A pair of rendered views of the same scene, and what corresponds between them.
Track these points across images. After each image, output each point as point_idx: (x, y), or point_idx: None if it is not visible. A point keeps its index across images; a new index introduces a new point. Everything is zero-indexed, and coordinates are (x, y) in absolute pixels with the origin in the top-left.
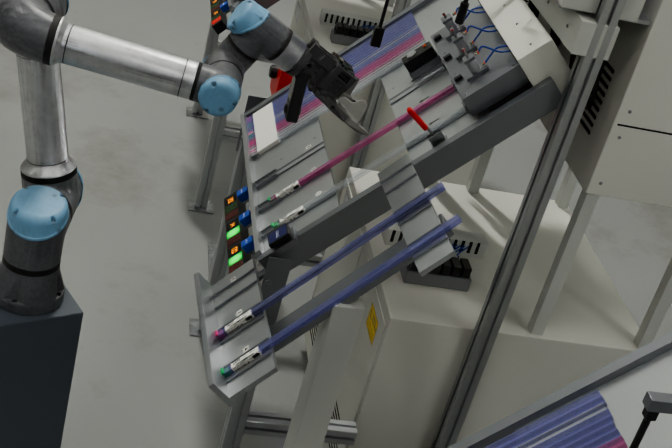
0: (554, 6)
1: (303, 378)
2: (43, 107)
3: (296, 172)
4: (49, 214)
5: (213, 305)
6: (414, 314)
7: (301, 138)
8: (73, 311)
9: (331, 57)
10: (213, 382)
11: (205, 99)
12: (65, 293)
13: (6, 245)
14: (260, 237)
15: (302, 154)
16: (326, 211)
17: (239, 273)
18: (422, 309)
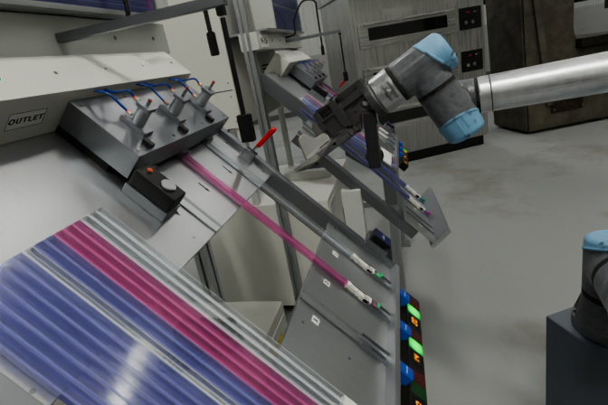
0: (126, 35)
1: None
2: None
3: (341, 306)
4: (596, 230)
5: (432, 227)
6: (259, 306)
7: (315, 351)
8: (555, 315)
9: (343, 90)
10: (430, 187)
11: None
12: (575, 332)
13: None
14: (392, 280)
15: (327, 317)
16: (337, 233)
17: (416, 222)
18: (247, 312)
